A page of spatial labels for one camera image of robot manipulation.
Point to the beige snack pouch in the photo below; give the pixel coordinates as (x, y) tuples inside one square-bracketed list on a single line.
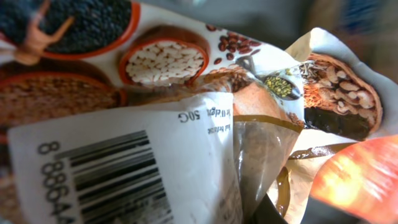
[(123, 112)]

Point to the orange tissue pack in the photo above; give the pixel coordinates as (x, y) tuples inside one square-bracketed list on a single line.
[(361, 180)]

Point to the grey plastic mesh basket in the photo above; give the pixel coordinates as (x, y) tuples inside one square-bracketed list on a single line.
[(368, 28)]

